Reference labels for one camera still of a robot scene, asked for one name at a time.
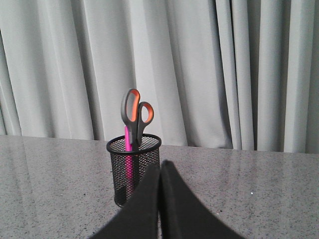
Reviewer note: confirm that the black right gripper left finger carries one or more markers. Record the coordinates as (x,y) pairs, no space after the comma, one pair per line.
(138,218)

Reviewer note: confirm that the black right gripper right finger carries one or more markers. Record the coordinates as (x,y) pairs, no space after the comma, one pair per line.
(182,215)

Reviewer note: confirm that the grey orange scissors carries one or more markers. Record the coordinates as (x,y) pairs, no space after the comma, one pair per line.
(136,115)

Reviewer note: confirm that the black mesh pen holder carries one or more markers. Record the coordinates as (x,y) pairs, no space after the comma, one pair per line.
(129,167)

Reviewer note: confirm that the grey curtain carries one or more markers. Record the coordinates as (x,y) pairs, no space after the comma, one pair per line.
(241,74)

